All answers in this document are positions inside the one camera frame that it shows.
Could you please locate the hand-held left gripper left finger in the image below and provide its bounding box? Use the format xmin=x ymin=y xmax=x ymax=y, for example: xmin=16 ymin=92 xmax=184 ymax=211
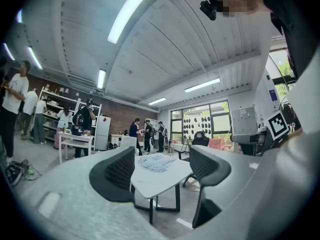
xmin=21 ymin=145 xmax=162 ymax=240

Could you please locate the black oval floor device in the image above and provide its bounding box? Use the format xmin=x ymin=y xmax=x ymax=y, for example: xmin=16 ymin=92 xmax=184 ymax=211
xmin=4 ymin=162 xmax=25 ymax=188

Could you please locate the clear acrylic stool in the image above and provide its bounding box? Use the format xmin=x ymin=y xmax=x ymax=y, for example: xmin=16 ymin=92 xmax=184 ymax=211
xmin=163 ymin=144 xmax=176 ymax=156

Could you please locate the person's black shirt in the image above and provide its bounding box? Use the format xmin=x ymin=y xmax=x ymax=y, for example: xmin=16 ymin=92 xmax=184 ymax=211
xmin=259 ymin=0 xmax=320 ymax=81

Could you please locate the blue wall poster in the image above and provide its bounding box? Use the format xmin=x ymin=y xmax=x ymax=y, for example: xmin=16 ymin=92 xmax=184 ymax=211
xmin=268 ymin=88 xmax=280 ymax=107

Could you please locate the black office chair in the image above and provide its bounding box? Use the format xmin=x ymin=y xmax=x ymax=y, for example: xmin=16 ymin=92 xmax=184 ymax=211
xmin=182 ymin=130 xmax=211 ymax=193

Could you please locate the pink chair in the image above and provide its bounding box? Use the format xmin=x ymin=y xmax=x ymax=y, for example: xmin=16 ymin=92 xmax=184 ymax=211
xmin=207 ymin=137 xmax=228 ymax=150

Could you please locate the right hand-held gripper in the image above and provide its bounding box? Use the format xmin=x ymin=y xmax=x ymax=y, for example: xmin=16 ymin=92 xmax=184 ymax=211
xmin=229 ymin=110 xmax=294 ymax=157

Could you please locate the blue checked shirt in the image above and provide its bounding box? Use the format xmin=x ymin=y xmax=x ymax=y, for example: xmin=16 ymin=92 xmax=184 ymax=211
xmin=136 ymin=152 xmax=179 ymax=174

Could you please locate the white office chair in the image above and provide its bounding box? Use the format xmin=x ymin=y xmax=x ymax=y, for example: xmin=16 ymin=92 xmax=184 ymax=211
xmin=119 ymin=135 xmax=140 ymax=156

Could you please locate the white refrigerator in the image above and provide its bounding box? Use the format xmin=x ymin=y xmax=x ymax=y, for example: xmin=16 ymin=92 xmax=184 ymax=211
xmin=94 ymin=115 xmax=112 ymax=152

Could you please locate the dark blue domed appliance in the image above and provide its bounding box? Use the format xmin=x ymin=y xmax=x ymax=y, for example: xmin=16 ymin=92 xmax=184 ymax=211
xmin=71 ymin=113 xmax=85 ymax=136

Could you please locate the wooden folding easel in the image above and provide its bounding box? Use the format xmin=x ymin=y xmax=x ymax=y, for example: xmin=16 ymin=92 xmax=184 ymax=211
xmin=181 ymin=136 xmax=194 ymax=154

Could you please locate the white shelving unit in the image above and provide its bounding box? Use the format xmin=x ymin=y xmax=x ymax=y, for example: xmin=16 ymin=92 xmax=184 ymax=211
xmin=37 ymin=83 xmax=103 ymax=145

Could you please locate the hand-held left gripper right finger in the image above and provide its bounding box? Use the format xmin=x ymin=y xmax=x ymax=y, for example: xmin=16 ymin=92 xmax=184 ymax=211
xmin=189 ymin=144 xmax=263 ymax=230

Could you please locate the white side table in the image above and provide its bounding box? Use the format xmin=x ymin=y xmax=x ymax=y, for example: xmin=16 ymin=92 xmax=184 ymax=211
xmin=57 ymin=130 xmax=96 ymax=167

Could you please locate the ceiling tube light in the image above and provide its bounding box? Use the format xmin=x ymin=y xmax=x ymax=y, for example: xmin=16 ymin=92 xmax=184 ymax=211
xmin=2 ymin=42 xmax=16 ymax=61
xmin=147 ymin=97 xmax=168 ymax=106
xmin=96 ymin=68 xmax=107 ymax=90
xmin=107 ymin=0 xmax=158 ymax=45
xmin=26 ymin=46 xmax=44 ymax=70
xmin=183 ymin=77 xmax=221 ymax=94

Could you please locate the black framed window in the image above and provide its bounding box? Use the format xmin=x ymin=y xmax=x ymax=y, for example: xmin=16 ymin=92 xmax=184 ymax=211
xmin=266 ymin=49 xmax=299 ymax=105
xmin=170 ymin=100 xmax=231 ymax=146

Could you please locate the white drawer cabinet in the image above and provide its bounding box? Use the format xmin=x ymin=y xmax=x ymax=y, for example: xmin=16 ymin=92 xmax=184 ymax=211
xmin=109 ymin=133 xmax=124 ymax=148

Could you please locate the black head camera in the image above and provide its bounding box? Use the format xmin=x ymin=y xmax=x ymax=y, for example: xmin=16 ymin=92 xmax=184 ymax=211
xmin=199 ymin=0 xmax=218 ymax=22

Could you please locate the white marble table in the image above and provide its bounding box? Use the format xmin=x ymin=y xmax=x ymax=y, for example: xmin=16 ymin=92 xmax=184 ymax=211
xmin=129 ymin=176 xmax=181 ymax=225

